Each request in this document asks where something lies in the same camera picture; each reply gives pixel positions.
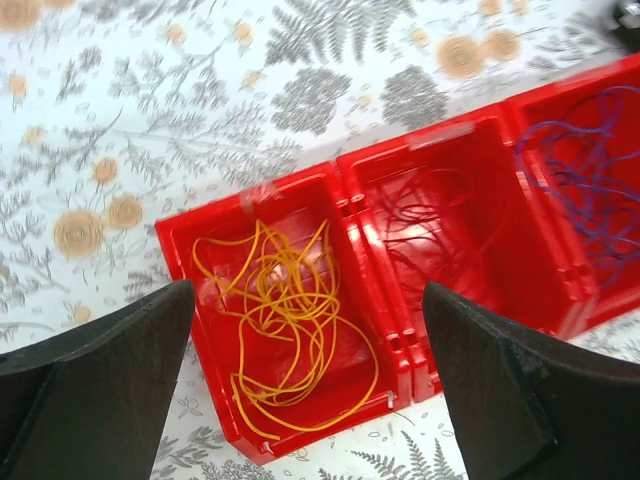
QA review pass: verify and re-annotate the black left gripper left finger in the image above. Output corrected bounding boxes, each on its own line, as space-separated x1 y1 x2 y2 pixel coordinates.
1 280 195 479

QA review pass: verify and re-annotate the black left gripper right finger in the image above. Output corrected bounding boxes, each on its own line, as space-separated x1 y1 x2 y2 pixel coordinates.
422 282 639 480

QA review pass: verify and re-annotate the purple cable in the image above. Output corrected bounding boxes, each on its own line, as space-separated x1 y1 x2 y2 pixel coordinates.
514 85 640 291

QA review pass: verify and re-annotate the red plastic bin middle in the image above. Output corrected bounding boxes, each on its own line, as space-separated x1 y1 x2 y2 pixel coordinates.
337 103 586 402

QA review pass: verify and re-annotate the red plastic bin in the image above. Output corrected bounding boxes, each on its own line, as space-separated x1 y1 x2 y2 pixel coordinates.
504 54 639 338
156 163 412 464
337 103 586 402

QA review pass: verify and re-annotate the red plastic bin left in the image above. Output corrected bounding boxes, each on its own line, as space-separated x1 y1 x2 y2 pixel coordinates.
156 163 412 464

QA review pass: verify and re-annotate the red plastic bin right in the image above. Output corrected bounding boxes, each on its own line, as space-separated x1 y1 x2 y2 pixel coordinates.
504 54 639 338

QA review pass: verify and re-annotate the black poker chip case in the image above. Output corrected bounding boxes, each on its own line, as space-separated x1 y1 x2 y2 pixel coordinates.
608 0 639 51

